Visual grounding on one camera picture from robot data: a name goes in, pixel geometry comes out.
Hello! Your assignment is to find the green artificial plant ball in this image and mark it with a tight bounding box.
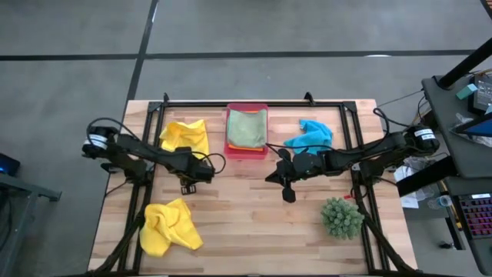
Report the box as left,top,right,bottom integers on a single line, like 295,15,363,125
319,196,365,240

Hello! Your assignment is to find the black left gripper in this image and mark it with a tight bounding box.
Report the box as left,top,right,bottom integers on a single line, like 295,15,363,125
175,146,215,195

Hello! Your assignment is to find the pink translucent plastic bin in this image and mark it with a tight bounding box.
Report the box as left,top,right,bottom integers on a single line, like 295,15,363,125
222,102,269,161

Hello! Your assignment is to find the black device with blue light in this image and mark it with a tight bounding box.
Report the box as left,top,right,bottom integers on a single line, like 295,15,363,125
0,152,22,177

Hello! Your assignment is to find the orange microfiber towel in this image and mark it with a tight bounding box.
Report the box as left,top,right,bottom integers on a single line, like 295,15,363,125
226,109,267,152

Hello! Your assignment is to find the green microfiber towel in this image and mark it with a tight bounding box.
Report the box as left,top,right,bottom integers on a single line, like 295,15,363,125
226,108,268,149

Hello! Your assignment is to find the white crumpled paper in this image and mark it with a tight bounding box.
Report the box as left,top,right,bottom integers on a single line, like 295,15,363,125
394,165,414,182

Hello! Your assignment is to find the yellow microfiber towel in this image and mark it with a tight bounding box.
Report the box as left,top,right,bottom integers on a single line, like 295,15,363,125
138,197,204,258
159,118,211,159

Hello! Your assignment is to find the black diagonal pole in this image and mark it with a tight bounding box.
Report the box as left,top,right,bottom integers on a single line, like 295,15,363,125
437,37,492,89

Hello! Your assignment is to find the teal small box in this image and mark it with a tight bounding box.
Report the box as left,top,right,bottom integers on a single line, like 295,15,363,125
456,83,479,101

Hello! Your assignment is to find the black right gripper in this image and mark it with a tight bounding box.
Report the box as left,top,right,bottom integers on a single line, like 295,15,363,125
264,148,324,204

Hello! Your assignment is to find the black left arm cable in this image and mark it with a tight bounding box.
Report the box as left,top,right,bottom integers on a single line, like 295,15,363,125
86,117,227,175

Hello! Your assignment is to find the blue microfiber towel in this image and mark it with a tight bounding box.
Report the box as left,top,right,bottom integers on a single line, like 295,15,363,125
283,118,334,155

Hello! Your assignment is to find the tablet with blue screen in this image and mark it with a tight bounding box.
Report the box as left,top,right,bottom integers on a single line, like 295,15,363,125
450,112,492,139

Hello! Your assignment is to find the keyboard with pink keys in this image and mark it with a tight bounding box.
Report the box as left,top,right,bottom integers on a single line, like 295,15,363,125
458,192,492,240

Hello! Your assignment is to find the clear plastic bottle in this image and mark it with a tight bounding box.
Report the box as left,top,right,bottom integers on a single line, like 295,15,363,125
427,194,455,211

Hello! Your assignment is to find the thin black floor cable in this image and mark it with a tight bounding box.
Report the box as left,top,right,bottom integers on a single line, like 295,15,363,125
378,89,424,108

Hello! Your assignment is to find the white paper sheet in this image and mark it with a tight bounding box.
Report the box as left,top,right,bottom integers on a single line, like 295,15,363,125
399,193,421,210

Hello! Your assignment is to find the grey side desk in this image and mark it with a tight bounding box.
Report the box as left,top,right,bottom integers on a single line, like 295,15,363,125
421,75,492,179

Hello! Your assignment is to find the dark grey keyboard desk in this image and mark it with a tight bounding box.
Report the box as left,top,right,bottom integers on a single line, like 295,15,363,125
445,176,492,276

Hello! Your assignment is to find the grey metal cart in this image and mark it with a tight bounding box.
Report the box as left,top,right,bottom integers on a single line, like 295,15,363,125
0,172,62,277

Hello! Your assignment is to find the black aluminium table frame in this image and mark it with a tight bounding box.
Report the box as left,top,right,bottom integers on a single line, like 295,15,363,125
86,92,422,277

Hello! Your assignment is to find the black electronic box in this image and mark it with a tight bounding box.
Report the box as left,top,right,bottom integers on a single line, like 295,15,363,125
472,73,492,115

